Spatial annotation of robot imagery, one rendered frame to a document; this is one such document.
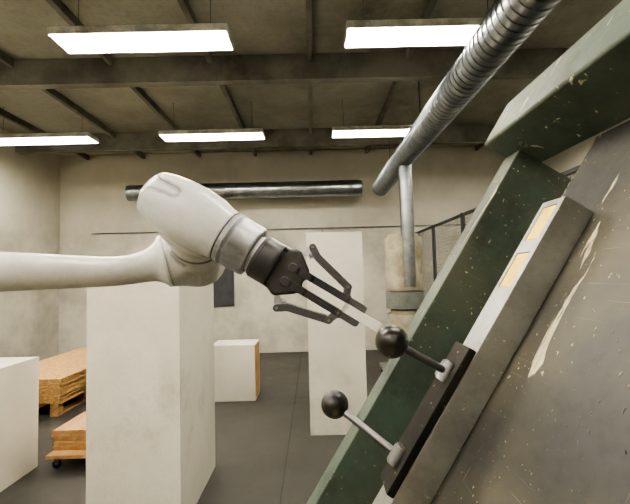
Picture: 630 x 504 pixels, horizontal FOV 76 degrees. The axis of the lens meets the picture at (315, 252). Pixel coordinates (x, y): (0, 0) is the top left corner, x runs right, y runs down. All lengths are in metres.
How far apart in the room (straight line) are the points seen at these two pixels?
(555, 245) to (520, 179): 0.29
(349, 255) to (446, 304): 3.41
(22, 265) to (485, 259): 0.76
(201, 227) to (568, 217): 0.50
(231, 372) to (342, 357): 1.85
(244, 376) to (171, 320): 2.87
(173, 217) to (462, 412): 0.48
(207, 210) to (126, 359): 2.35
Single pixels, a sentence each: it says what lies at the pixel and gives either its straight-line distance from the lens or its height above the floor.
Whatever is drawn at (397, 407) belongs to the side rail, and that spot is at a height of 1.38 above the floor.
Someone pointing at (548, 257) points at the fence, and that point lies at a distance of 0.56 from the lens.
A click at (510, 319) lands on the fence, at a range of 0.54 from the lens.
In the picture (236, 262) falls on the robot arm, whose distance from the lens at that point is 0.64.
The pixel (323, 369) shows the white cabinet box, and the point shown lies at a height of 0.65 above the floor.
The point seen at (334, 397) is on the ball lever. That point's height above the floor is 1.45.
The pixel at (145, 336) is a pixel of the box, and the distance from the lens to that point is 2.86.
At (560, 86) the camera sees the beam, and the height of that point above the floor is 1.86.
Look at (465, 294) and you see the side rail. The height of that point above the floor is 1.57.
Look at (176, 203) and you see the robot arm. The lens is 0.65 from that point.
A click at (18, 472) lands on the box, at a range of 4.46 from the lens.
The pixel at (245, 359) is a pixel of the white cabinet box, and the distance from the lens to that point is 5.48.
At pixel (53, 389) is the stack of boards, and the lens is 5.96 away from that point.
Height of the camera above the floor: 1.62
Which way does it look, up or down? 3 degrees up
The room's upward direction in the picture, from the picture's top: 1 degrees counter-clockwise
